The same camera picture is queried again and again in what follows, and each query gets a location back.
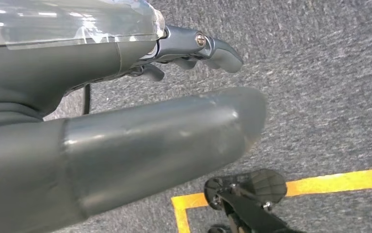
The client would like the yellow floor tape square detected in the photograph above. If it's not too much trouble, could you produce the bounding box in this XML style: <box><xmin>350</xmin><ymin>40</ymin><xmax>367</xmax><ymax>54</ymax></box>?
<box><xmin>171</xmin><ymin>166</ymin><xmax>372</xmax><ymax>233</ymax></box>

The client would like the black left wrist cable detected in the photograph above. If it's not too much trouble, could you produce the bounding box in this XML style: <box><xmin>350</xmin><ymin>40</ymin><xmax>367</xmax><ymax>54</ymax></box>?
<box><xmin>82</xmin><ymin>83</ymin><xmax>92</xmax><ymax>116</ymax></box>

